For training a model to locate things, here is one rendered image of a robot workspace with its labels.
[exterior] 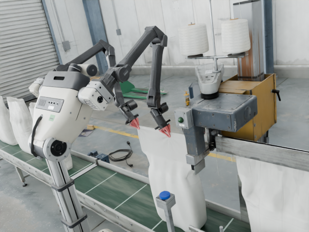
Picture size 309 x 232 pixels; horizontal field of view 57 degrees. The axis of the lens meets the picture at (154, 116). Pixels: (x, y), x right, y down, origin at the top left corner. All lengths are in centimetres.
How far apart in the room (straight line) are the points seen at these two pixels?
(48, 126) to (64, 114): 12
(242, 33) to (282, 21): 512
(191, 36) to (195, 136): 55
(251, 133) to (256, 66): 39
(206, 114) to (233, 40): 40
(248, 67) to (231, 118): 52
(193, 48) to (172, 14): 636
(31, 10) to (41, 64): 151
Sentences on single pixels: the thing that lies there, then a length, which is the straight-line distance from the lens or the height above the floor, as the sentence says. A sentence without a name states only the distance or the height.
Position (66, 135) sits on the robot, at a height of 126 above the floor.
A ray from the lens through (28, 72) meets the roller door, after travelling 901.
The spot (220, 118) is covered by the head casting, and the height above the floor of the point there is 130.
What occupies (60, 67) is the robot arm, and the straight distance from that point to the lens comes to 199.
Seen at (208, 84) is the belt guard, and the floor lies 141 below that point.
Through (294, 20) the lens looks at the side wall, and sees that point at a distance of 653.
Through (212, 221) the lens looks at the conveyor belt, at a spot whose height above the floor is 38.
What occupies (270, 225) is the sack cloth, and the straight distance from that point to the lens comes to 160.
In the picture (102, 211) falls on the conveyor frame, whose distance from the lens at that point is 252.
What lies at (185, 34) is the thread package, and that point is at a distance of 162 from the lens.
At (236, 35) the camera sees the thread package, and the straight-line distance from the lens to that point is 149.
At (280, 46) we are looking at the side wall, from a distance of 668.
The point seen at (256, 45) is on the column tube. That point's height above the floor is 152.
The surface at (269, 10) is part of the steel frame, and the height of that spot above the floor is 142.
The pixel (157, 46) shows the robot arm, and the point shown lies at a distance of 174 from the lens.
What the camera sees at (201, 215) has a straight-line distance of 198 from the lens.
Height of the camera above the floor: 179
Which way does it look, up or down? 20 degrees down
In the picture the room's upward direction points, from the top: 10 degrees counter-clockwise
